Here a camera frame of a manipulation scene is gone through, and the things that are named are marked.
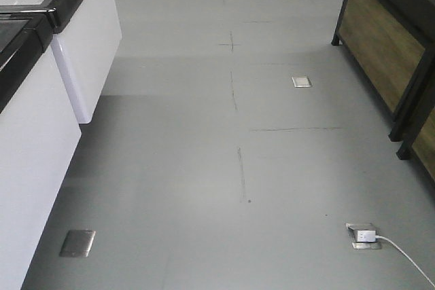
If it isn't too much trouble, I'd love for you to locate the white chest freezer near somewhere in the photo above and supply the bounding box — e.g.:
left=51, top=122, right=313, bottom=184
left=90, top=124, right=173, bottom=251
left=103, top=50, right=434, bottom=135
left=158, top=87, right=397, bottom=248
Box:
left=1, top=14, right=81, bottom=289

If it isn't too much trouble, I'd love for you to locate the white chest freezer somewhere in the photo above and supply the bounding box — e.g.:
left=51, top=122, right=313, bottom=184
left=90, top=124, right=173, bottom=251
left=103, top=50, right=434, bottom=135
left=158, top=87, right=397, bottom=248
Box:
left=1, top=14, right=81, bottom=289
left=1, top=0, right=122, bottom=124

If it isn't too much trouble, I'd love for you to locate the dark metal floor plate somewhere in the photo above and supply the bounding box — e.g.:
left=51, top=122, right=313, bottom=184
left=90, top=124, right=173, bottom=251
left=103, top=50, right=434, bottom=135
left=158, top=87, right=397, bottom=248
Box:
left=59, top=230, right=96, bottom=258

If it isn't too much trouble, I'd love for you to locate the open floor socket box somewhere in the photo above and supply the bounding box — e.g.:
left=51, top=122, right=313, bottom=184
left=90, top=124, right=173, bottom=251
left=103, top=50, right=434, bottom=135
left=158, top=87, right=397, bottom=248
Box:
left=345, top=223, right=381, bottom=250

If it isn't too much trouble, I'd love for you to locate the white chest freezer far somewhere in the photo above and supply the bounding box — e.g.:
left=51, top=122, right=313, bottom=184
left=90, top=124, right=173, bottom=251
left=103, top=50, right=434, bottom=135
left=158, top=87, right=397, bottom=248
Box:
left=1, top=0, right=122, bottom=124

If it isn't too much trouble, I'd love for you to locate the silver floor socket cover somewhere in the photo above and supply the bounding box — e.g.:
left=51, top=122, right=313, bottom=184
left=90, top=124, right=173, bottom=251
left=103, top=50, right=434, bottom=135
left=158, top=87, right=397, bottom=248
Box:
left=292, top=76, right=312, bottom=88

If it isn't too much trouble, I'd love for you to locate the wood panel black cabinet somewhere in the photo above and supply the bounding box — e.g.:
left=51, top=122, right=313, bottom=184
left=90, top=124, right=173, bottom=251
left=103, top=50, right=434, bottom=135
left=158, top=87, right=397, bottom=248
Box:
left=331, top=0, right=435, bottom=142

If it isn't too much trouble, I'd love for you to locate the white power cable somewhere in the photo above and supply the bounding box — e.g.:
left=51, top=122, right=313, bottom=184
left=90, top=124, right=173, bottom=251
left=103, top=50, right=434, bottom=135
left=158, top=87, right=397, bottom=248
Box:
left=375, top=234, right=435, bottom=289

